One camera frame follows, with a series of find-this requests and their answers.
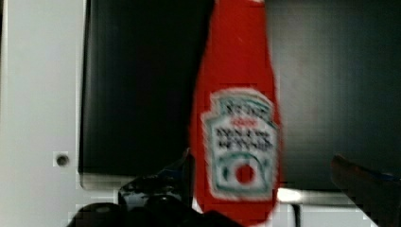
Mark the red plush ketchup bottle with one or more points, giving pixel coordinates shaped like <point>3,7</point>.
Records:
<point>235,129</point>

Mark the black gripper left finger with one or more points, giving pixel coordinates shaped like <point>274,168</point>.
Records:
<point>175,180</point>

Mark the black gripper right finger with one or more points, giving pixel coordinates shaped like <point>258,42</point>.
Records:
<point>376,194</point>

